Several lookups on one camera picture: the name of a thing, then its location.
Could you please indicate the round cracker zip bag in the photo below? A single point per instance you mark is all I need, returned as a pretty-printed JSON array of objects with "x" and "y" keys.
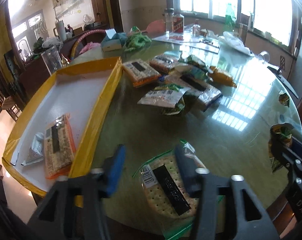
[{"x": 162, "y": 205}]

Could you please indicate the small clear bottle red cap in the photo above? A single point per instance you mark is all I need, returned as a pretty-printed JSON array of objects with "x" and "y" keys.
[{"x": 196, "y": 28}]

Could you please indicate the white plastic bag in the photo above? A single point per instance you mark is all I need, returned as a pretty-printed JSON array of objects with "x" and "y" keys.
[{"x": 234, "y": 42}]

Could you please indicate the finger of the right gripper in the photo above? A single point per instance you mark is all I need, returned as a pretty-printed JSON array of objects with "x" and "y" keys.
[{"x": 291, "y": 158}]

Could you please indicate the green plastic bottle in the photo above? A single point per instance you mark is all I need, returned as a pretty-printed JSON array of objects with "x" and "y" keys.
[{"x": 230, "y": 18}]

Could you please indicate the yellow rimmed white tray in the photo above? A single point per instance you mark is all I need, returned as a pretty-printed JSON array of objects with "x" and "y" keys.
[{"x": 83, "y": 92}]

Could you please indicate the green pea snack packet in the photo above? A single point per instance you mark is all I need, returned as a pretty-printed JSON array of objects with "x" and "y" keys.
[{"x": 280, "y": 136}]

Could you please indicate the tissue box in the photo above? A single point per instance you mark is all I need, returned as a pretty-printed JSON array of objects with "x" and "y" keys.
[{"x": 113, "y": 40}]

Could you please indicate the green cloth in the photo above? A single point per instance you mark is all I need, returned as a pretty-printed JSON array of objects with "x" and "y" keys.
[{"x": 136, "y": 41}]

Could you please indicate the white thermos jug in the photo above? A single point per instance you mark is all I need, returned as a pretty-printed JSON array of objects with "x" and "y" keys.
[{"x": 59, "y": 31}]

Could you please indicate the orange cracker packet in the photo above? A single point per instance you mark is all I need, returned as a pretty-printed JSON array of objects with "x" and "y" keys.
[
  {"x": 58, "y": 147},
  {"x": 140, "y": 72},
  {"x": 163, "y": 63}
]

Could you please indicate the colourful hula hoop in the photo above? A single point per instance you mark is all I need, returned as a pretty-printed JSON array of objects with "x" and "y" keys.
[{"x": 94, "y": 36}]

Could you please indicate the white liquor bottle red label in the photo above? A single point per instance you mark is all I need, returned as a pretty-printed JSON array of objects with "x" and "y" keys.
[{"x": 178, "y": 23}]

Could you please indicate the silver white sachet packet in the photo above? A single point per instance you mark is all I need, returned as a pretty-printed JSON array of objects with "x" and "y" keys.
[{"x": 35, "y": 153}]

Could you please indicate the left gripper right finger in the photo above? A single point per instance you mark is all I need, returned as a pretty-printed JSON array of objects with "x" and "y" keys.
[{"x": 245, "y": 217}]

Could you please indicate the small gold ornament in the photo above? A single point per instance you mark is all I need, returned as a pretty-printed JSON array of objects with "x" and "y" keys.
[{"x": 64, "y": 61}]

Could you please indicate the pink cloth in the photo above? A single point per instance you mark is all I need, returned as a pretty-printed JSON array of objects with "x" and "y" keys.
[{"x": 89, "y": 46}]

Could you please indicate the yellow snack packet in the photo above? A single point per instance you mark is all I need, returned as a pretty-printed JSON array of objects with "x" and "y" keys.
[{"x": 221, "y": 76}]

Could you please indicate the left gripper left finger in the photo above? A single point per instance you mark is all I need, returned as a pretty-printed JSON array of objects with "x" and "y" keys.
[{"x": 73, "y": 207}]

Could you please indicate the orange cracker packet on table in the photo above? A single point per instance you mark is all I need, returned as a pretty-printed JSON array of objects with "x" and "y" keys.
[{"x": 140, "y": 72}]

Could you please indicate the dark wooden sideboard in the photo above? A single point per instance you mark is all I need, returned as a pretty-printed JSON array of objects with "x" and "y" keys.
[{"x": 36, "y": 72}]

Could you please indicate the dark blue cracker packet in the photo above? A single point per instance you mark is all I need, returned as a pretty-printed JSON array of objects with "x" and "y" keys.
[{"x": 201, "y": 95}]

